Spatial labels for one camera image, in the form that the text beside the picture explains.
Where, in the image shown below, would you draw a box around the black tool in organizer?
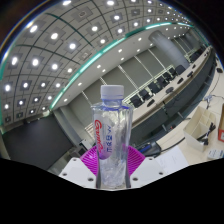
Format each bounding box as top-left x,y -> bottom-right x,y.
196,122 -> 216,146

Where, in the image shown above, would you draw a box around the cardboard box with red side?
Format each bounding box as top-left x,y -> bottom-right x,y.
218,103 -> 224,143

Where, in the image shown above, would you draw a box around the small white labelled pack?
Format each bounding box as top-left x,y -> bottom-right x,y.
206,148 -> 224,160

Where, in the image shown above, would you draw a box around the black cable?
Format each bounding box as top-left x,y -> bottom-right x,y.
159,135 -> 187,155

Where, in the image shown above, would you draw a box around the black desk microphone unit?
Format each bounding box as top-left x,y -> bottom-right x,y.
134,140 -> 163,158

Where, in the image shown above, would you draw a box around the row of black office chairs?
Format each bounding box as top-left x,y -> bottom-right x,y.
129,43 -> 214,108

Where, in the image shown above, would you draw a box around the white paper sheet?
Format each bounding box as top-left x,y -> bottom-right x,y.
154,145 -> 189,174

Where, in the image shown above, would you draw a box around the round ceiling lights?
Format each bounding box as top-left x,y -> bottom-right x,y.
1,0 -> 188,123

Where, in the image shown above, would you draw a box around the beige desk organizer box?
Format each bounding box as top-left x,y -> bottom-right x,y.
182,105 -> 218,153

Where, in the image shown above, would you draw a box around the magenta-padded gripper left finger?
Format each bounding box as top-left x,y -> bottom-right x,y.
58,145 -> 100,188

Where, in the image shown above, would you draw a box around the clear plastic water bottle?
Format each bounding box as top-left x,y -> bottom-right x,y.
90,84 -> 134,189

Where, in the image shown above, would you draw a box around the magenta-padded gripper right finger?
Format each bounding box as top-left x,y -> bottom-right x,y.
123,145 -> 166,188

